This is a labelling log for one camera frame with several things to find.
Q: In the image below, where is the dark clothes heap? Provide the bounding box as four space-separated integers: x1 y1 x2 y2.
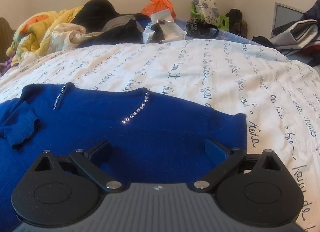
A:
77 14 151 48

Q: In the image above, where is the black fuzzy item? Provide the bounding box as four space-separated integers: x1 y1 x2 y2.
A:
186 18 220 39

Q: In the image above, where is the clear plastic bag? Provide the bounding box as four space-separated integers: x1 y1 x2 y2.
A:
142 9 186 44

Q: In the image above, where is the green plastic stool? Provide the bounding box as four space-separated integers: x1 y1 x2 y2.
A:
190 5 229 32

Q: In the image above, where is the blue knit sweater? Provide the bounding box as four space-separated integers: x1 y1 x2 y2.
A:
1 83 247 231

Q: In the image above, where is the grey framed panel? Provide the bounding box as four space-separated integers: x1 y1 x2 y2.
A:
271 3 304 38

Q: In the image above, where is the white script-print bedspread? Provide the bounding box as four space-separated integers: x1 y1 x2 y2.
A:
1 40 319 231

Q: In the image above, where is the orange plastic bag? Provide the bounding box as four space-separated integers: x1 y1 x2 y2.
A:
141 0 176 19

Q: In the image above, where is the floral cushion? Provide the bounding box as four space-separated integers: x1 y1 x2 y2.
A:
191 0 220 26

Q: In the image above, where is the yellow orange quilt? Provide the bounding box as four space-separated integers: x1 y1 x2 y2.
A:
5 6 87 67

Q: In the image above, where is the dark brown backpack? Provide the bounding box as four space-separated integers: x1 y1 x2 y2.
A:
226 9 248 38

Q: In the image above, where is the pile of clothes right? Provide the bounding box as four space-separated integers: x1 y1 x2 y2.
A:
252 0 319 67

